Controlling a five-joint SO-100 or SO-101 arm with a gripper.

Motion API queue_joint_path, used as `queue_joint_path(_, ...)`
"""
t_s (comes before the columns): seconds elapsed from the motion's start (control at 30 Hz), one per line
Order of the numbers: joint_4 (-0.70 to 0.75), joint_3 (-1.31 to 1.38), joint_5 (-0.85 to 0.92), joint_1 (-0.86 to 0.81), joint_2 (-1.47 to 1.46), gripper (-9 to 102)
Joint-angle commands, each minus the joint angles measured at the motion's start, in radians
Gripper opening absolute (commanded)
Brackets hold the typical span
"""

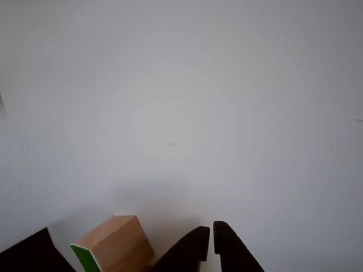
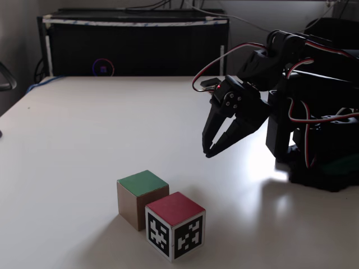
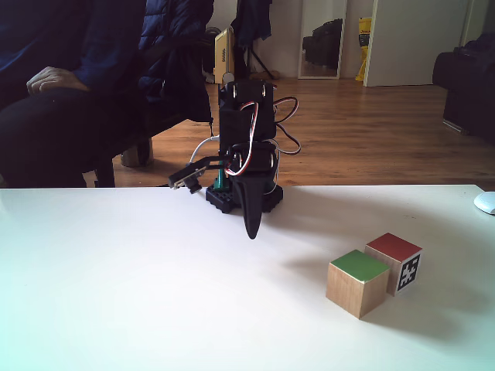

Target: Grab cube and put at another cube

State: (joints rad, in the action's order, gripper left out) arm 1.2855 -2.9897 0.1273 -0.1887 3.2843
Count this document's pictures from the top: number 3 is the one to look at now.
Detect white camera cable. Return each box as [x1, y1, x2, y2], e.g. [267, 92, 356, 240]
[189, 134, 222, 168]

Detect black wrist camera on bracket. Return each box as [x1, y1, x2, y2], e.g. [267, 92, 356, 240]
[169, 155, 224, 195]

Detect yellow bag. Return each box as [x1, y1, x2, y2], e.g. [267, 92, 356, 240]
[355, 15, 374, 82]

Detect white-framed leaning mirror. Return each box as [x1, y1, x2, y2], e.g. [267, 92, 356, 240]
[298, 0, 348, 80]

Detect red-faced wooden cube with marker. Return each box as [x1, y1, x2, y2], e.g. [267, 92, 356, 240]
[364, 232, 423, 297]

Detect white door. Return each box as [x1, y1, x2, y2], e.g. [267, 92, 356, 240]
[362, 0, 486, 88]

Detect green-faced wooden cube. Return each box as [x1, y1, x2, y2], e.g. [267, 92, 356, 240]
[326, 249, 391, 320]

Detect white rounded object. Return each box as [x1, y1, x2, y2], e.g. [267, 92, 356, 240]
[473, 191, 495, 216]

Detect black sofa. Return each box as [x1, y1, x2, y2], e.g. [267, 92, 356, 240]
[432, 33, 495, 148]

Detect person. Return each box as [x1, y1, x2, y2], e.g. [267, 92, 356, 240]
[0, 0, 150, 189]

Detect dark padded jacket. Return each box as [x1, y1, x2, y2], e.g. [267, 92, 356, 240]
[137, 0, 214, 125]

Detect stand with dark clothing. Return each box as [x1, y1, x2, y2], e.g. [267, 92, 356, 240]
[230, 0, 275, 80]

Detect red white black servo wires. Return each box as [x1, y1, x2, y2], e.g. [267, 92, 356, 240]
[227, 96, 302, 179]

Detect person's hand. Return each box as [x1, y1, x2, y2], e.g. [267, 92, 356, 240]
[26, 66, 92, 96]

